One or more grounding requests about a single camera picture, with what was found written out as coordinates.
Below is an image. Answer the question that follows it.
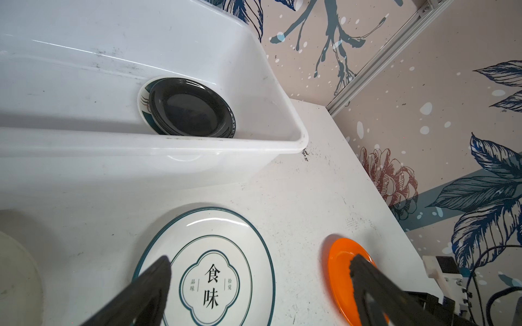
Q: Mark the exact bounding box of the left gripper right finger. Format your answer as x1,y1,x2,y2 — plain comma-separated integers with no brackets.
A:
350,255,444,325

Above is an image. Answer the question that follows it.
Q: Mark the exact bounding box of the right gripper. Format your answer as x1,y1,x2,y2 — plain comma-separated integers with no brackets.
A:
406,291,475,326

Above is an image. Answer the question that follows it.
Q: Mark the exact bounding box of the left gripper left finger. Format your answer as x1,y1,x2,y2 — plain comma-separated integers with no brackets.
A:
84,255,171,325

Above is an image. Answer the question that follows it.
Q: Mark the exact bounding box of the orange plate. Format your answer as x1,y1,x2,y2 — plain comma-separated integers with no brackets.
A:
328,238,376,325

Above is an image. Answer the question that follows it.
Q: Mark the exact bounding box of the white plate with flower outline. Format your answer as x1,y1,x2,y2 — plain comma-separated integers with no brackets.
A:
133,206,276,325

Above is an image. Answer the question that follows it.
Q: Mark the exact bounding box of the black plate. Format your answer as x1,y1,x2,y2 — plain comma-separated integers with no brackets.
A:
148,77,237,139

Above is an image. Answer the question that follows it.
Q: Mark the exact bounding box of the white plate green rim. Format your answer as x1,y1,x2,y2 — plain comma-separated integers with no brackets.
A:
137,77,166,135

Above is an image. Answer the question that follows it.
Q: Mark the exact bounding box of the white plastic bin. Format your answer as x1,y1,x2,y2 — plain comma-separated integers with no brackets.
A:
1,1,309,209

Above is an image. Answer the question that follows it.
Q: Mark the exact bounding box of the cream round plate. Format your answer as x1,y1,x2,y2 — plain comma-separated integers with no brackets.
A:
1,232,44,325

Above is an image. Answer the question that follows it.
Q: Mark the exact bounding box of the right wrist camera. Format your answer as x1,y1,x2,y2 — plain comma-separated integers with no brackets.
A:
422,255,465,297

